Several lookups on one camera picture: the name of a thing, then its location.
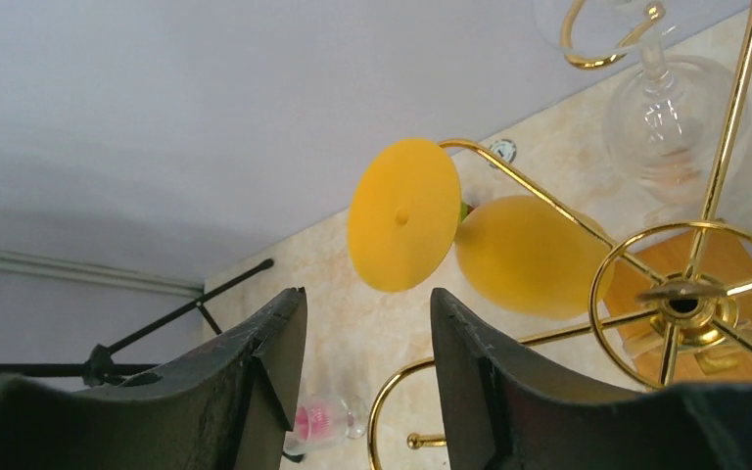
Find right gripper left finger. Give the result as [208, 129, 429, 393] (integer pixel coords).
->
[0, 288, 307, 469]

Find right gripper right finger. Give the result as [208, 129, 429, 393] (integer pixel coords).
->
[430, 288, 752, 469]

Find pink wine glass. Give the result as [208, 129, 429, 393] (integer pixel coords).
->
[293, 404, 333, 443]

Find clear wine glass front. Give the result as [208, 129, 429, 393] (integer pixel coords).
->
[283, 394, 369, 458]

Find clear wine glass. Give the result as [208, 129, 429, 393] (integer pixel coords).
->
[283, 394, 369, 458]
[533, 1, 733, 207]

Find gold wine glass rack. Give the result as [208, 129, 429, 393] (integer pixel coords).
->
[366, 3, 752, 469]

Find yellow wine glass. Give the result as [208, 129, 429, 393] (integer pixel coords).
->
[347, 138, 608, 320]

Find clear wine glass back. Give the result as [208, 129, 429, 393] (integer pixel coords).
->
[533, 1, 733, 207]

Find black perforated music stand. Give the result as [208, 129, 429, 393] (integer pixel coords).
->
[0, 258, 274, 390]

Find aluminium frame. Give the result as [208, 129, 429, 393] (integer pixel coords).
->
[0, 250, 204, 298]

